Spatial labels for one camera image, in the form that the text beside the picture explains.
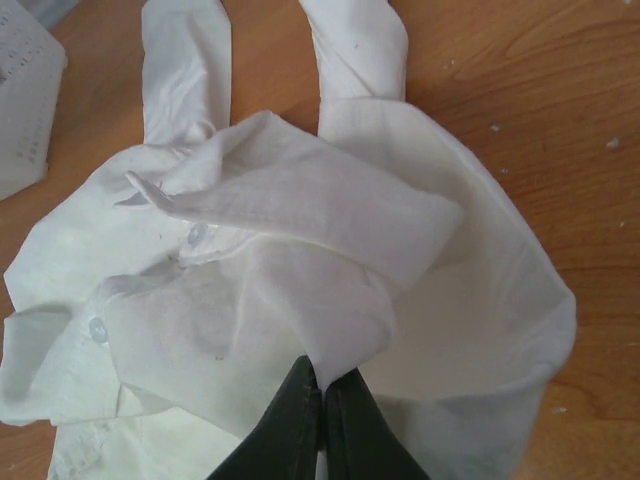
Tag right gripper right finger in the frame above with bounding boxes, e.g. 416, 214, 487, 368
323, 369, 429, 480

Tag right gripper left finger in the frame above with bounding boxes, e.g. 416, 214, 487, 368
208, 356, 322, 480

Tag white button-up shirt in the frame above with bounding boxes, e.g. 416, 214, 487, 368
1, 1, 576, 479

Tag white perforated plastic basket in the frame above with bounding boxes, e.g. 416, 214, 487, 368
1, 1, 67, 199

